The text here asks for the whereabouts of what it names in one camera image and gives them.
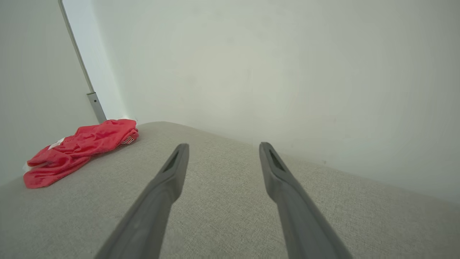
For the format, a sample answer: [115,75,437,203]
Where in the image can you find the grey metal pole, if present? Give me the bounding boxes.
[57,0,107,124]

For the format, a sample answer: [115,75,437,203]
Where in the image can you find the red mesh jersey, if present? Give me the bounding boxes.
[23,119,139,189]

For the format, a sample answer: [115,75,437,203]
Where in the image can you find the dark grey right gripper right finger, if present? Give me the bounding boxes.
[259,142,354,259]

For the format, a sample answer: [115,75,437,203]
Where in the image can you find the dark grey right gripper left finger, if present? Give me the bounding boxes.
[94,143,190,259]

